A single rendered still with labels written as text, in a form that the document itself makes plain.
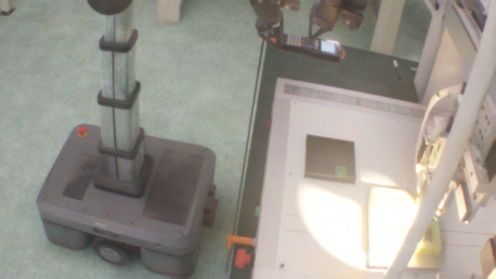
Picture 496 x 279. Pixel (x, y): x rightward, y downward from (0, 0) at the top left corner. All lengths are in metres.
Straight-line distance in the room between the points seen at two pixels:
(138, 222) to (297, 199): 0.82
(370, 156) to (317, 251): 0.33
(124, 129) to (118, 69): 0.23
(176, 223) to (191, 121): 0.90
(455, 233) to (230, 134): 1.60
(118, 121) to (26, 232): 0.74
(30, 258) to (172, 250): 0.65
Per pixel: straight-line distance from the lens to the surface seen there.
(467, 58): 1.20
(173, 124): 2.58
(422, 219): 0.63
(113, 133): 1.76
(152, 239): 1.79
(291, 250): 1.02
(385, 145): 1.31
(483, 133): 0.79
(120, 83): 1.63
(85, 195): 1.91
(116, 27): 1.54
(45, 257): 2.08
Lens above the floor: 1.66
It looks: 40 degrees down
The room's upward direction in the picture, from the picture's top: 9 degrees clockwise
